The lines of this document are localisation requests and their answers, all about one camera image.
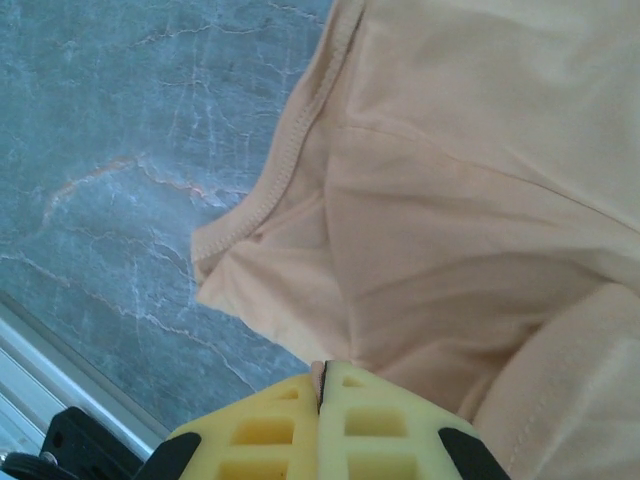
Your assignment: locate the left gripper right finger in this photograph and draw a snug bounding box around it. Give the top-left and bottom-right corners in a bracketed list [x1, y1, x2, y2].
[318, 360, 511, 480]

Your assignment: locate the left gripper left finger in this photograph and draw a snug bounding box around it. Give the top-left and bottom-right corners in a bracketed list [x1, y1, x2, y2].
[144, 372, 321, 480]

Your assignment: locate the tan t-shirt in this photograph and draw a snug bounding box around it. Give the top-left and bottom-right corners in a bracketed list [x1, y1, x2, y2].
[191, 0, 640, 480]

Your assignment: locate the aluminium mounting rail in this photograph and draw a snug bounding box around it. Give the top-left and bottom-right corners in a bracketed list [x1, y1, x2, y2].
[0, 292, 174, 480]

